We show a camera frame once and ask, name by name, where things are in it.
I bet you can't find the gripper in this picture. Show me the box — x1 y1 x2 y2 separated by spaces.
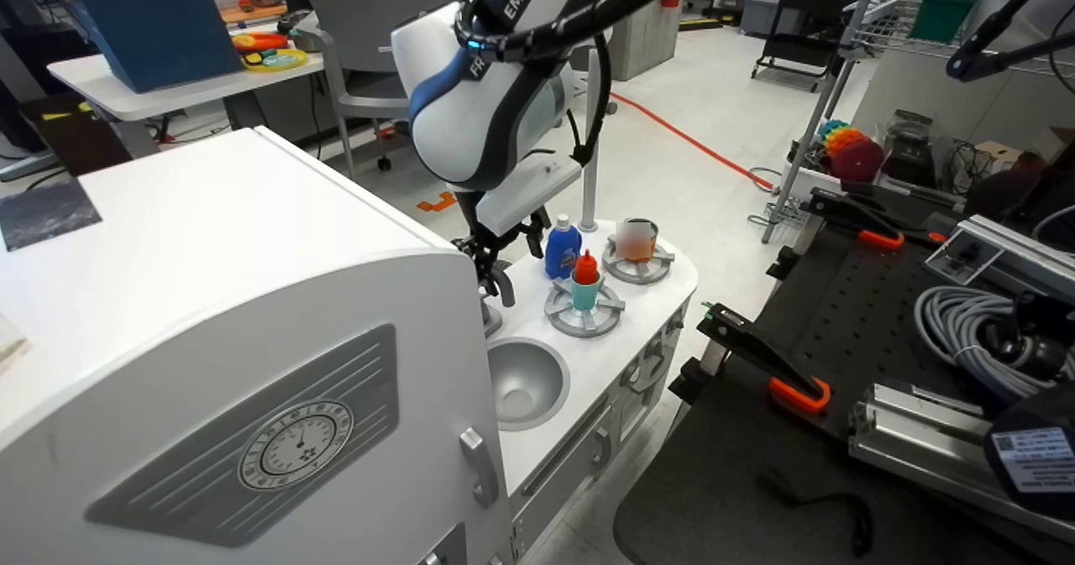
454 191 553 308

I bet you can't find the grey toy faucet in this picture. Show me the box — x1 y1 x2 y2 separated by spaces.
479 290 506 339

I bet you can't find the blue bottle with white cap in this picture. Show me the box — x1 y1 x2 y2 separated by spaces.
543 214 584 281

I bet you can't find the grey toy burner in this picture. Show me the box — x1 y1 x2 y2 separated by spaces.
601 233 677 286
543 275 627 338

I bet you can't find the orange cup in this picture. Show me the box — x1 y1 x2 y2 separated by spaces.
615 218 659 264

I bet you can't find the grey toy sink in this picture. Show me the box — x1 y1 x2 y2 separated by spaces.
487 337 571 432

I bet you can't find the row of grey stove knobs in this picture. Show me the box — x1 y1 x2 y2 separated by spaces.
619 303 688 395

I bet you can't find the toy oven door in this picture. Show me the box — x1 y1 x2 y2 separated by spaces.
509 393 616 556

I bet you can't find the grey cabinet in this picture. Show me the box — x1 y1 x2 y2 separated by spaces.
608 0 686 82

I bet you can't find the grey chair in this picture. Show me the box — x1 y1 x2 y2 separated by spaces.
296 0 472 173

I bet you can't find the white toy kitchen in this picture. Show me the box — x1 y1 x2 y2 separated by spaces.
0 126 700 565

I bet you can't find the toy fridge door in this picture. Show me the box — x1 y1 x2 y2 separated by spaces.
0 246 515 565

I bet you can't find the orange toy plate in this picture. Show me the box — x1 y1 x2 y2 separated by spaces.
230 32 290 55

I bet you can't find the stack of coloured bowls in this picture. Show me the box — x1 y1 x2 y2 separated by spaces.
818 119 885 183

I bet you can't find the black cart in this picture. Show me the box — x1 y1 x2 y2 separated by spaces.
750 0 851 93

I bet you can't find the black blender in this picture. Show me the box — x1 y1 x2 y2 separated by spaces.
881 109 938 188

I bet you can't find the white table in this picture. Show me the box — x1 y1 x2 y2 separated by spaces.
47 43 326 160

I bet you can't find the aluminium profile bar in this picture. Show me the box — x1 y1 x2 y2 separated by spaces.
847 382 1075 542

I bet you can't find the blue box with orange top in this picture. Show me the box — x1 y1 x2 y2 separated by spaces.
0 0 245 95

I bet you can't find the grey power strip box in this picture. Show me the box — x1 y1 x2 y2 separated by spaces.
923 214 1075 299

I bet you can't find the green bin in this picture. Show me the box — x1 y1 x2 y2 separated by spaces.
909 0 978 44

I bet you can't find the white post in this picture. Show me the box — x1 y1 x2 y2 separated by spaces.
579 44 603 233

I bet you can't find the orange cable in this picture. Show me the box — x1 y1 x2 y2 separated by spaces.
608 92 779 194

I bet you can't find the grey fridge door handle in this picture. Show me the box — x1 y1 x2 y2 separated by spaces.
459 426 501 510

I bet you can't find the black clamp with orange handle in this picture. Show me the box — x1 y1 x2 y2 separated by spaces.
696 301 833 416
799 186 907 252

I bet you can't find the metal wire rack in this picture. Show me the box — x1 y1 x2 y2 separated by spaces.
759 0 1075 244

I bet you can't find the black cable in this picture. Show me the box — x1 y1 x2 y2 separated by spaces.
758 467 876 559

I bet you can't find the coil of grey cable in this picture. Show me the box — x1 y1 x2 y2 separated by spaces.
913 285 1075 404

